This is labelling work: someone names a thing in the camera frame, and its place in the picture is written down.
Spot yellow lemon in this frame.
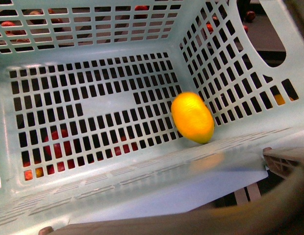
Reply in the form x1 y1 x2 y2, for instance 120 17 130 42
171 92 214 144

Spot light blue plastic basket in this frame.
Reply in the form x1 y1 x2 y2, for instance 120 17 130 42
0 0 301 235

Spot brown basket handle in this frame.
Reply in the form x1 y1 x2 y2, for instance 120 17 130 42
38 0 304 235

